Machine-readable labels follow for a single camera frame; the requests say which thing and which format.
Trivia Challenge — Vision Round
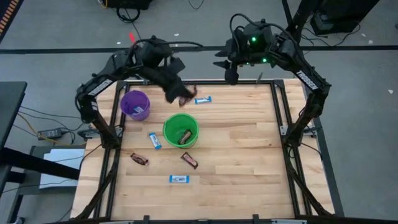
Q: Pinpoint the purple plastic bucket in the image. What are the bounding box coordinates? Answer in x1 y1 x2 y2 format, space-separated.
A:
119 90 151 122

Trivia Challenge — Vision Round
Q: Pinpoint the grey flat board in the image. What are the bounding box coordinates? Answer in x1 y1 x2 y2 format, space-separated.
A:
39 148 86 190

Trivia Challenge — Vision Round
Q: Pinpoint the green monster face bucket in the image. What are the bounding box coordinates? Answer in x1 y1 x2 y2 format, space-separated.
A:
162 113 200 149

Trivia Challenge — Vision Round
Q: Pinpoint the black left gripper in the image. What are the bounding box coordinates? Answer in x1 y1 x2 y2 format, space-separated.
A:
146 57 196 104

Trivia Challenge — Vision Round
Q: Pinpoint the brown Snickers bar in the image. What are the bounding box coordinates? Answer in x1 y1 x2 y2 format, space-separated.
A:
178 84 199 108
129 152 150 167
180 151 199 170
177 129 193 146

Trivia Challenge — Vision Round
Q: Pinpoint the black striped floor mat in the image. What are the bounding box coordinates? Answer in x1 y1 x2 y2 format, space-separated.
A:
0 0 25 43

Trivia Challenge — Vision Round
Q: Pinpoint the black coiled cable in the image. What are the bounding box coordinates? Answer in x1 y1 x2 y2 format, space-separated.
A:
115 5 141 24

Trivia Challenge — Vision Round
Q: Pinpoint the black equipment case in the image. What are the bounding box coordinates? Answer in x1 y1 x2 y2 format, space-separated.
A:
105 0 154 10

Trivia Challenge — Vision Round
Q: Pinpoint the black equipment box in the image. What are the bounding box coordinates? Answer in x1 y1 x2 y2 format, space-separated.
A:
309 0 382 35

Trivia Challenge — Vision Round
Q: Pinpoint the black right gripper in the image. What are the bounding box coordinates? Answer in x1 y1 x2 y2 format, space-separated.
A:
212 37 248 86

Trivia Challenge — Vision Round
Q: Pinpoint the black pole stand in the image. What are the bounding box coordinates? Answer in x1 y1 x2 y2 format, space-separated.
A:
281 0 324 37

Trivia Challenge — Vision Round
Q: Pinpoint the black power adapter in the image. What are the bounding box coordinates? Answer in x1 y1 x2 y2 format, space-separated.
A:
37 128 63 140

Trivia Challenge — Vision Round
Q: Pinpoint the black desk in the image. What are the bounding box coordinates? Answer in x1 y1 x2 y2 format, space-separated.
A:
0 81 81 195

